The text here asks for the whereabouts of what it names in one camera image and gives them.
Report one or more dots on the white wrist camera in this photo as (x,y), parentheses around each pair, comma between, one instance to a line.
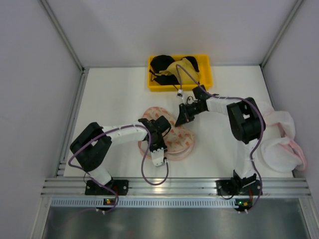
(180,93)
(157,157)

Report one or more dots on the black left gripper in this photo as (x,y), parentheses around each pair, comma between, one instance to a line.
(157,143)

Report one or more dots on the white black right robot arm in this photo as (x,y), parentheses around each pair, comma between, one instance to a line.
(246,123)

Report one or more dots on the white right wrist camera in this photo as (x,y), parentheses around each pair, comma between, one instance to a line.
(180,93)

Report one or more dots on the yellow bra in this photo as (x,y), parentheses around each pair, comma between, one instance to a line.
(185,70)

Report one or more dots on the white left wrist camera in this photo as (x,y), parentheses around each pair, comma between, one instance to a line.
(157,157)

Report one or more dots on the peach tulip print laundry bag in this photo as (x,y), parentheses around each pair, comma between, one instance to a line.
(179,141)

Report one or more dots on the black bra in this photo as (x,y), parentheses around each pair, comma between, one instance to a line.
(159,63)

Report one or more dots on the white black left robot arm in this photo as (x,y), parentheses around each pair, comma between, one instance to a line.
(92,144)

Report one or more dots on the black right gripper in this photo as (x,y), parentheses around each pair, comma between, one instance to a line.
(185,113)

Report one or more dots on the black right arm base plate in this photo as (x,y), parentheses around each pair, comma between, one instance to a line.
(228,188)

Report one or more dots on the white slotted cable duct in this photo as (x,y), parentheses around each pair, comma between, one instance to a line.
(145,203)

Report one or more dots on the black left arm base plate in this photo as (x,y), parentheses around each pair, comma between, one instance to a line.
(120,187)

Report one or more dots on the aluminium front rail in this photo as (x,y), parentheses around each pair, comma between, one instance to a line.
(272,187)

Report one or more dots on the yellow plastic bin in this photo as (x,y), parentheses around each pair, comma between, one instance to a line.
(205,76)

